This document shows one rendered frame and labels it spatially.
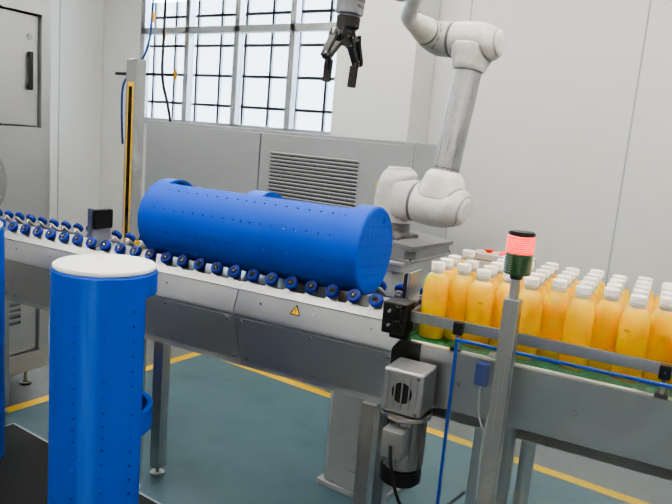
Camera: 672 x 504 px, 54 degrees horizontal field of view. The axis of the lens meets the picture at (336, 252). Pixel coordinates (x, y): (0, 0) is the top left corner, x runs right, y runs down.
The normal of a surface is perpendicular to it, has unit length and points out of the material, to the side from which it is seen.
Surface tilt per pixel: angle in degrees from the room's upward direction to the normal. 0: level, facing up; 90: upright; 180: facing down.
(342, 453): 90
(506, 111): 90
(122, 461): 91
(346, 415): 90
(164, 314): 110
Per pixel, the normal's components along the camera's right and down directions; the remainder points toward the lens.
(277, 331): -0.48, 0.43
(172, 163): -0.56, 0.09
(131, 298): 0.72, 0.18
